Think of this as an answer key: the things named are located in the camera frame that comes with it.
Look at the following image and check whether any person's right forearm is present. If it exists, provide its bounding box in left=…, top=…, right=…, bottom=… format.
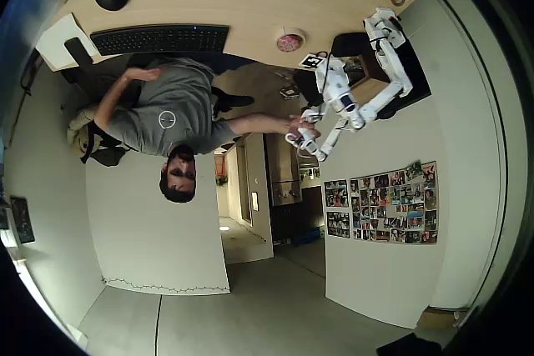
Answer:
left=227, top=112, right=293, bottom=136

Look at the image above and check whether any person's left forearm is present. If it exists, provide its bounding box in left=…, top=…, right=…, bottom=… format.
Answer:
left=93, top=74, right=133, bottom=128

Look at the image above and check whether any pink round container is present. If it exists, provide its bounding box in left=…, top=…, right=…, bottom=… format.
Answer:
left=275, top=34, right=302, bottom=53

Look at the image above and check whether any person's right hand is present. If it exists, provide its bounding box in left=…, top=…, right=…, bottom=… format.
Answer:
left=287, top=113, right=322, bottom=139

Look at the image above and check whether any person's left hand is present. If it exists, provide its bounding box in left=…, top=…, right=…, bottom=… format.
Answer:
left=121, top=67, right=163, bottom=83

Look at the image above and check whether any black and white marker tile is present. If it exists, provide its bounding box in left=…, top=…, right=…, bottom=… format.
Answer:
left=298, top=52, right=329, bottom=70

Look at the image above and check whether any black pad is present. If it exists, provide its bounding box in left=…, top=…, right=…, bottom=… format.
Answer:
left=331, top=32, right=372, bottom=59

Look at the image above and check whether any black trouser leg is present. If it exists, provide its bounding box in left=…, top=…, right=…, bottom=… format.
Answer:
left=210, top=84, right=256, bottom=114

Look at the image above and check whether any wooden hallway cabinet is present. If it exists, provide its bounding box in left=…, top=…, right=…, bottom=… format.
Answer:
left=264, top=134, right=304, bottom=207

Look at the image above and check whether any small photo collage sheet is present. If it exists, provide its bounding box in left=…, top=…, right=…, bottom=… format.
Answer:
left=323, top=179, right=350, bottom=208
left=325, top=210, right=351, bottom=239

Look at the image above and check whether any large photo collage poster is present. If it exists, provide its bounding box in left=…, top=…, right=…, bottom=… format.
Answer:
left=349, top=159, right=439, bottom=245

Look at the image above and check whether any blue crate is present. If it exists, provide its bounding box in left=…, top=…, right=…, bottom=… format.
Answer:
left=291, top=228, right=325, bottom=247

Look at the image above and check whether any person in grey shirt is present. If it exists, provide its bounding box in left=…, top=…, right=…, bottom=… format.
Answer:
left=93, top=58, right=234, bottom=205

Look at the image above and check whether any black computer keyboard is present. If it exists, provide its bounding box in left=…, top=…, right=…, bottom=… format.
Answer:
left=89, top=24, right=231, bottom=58

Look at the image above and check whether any black chair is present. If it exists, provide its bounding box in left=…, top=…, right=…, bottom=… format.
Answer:
left=78, top=122, right=130, bottom=168

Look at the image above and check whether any flat black rectangular object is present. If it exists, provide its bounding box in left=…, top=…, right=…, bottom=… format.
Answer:
left=63, top=37, right=95, bottom=66

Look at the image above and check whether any cardboard box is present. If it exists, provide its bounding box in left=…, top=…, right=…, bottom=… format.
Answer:
left=416, top=306, right=471, bottom=330

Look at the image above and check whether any beige jacket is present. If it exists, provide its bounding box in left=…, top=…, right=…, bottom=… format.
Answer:
left=66, top=105, right=105, bottom=157

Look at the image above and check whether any white paper sheet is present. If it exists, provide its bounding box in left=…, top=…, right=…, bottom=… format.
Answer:
left=35, top=13, right=91, bottom=72

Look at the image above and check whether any dark framed picture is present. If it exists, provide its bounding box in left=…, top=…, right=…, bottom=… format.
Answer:
left=8, top=195, right=37, bottom=245

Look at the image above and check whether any thin black cable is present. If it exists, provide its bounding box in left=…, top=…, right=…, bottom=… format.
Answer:
left=315, top=50, right=335, bottom=98

